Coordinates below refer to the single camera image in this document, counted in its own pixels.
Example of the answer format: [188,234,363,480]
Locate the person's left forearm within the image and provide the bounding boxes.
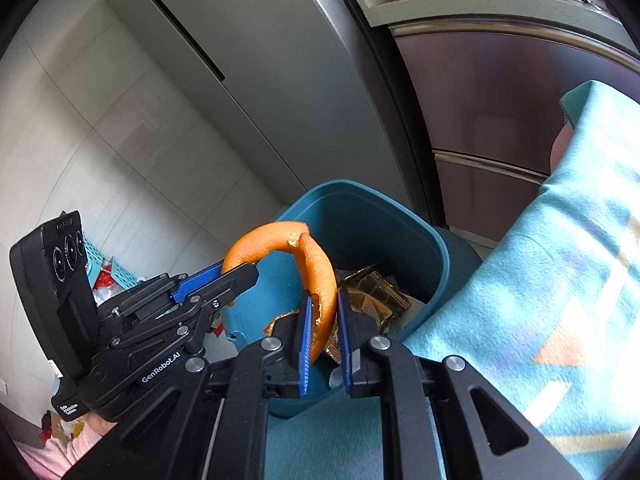
[29,406,122,479]

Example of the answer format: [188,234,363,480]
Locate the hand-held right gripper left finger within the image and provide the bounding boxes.
[65,293,314,480]

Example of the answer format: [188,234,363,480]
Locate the teal plastic basket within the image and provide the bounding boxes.
[81,229,144,292]

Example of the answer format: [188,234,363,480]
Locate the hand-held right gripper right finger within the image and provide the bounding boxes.
[337,287,576,480]

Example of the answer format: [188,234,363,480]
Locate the large orange peel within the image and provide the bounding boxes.
[220,220,339,364]

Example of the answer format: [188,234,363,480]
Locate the printed teal blanket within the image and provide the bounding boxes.
[265,78,640,480]

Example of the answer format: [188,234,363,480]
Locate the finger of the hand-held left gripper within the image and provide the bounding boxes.
[188,263,261,313]
[170,260,227,307]

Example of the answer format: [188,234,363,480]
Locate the grey refrigerator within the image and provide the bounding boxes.
[97,0,437,233]

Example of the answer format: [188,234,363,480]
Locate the teal trash bin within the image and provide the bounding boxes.
[219,178,484,419]

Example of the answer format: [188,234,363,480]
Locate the kitchen counter with cabinets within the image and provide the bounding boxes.
[352,0,640,262]

